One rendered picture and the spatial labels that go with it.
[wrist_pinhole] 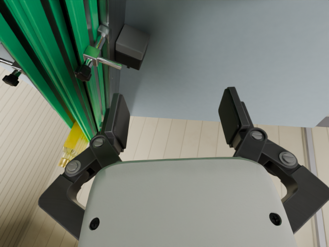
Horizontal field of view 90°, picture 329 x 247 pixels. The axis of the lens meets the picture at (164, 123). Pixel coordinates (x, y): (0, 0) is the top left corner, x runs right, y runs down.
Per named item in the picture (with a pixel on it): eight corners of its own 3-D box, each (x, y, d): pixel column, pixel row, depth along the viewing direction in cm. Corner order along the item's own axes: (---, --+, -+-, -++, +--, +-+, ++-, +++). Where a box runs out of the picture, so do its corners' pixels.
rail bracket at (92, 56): (100, 18, 34) (71, 68, 29) (134, 34, 36) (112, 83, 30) (101, 34, 38) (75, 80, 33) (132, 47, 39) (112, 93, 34)
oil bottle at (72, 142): (78, 114, 92) (53, 164, 81) (88, 117, 93) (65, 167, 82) (79, 118, 97) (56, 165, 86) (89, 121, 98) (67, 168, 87)
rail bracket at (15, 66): (11, 32, 44) (-22, 70, 39) (38, 42, 45) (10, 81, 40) (19, 43, 48) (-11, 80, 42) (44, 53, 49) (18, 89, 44)
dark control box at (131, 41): (125, 21, 48) (115, 41, 44) (151, 33, 49) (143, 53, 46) (123, 43, 55) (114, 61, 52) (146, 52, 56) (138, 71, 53)
